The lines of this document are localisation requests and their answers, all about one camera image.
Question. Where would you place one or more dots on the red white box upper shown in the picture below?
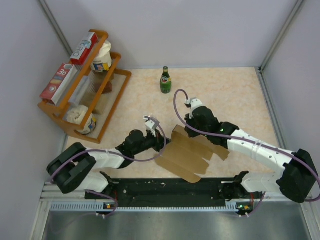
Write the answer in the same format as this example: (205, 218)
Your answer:
(84, 48)

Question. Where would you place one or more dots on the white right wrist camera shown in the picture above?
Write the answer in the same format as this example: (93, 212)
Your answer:
(193, 103)

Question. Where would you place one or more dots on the green glass bottle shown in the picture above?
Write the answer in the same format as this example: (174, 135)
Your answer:
(165, 81)

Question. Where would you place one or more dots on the red white box lower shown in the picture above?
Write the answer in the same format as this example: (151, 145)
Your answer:
(59, 83)

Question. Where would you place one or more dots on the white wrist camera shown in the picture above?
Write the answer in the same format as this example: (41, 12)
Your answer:
(193, 103)
(151, 122)

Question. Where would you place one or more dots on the red white box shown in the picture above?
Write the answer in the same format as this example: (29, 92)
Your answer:
(84, 48)
(59, 83)

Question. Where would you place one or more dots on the grey cable duct rail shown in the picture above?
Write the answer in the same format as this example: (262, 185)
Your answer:
(82, 201)

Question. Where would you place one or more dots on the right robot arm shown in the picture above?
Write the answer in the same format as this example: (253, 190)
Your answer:
(294, 173)

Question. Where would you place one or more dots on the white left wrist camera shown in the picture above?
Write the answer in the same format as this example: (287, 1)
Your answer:
(151, 122)

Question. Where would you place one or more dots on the orange wooden rack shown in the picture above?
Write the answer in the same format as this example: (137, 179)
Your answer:
(99, 91)

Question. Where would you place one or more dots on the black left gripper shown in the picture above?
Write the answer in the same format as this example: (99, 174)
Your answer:
(159, 140)

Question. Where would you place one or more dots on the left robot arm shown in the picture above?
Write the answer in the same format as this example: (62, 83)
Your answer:
(76, 168)

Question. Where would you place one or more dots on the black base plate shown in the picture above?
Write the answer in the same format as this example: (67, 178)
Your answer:
(175, 192)

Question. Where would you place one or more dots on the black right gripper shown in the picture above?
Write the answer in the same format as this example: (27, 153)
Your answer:
(191, 134)

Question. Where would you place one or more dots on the brown cardboard box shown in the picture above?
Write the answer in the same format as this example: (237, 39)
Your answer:
(188, 158)

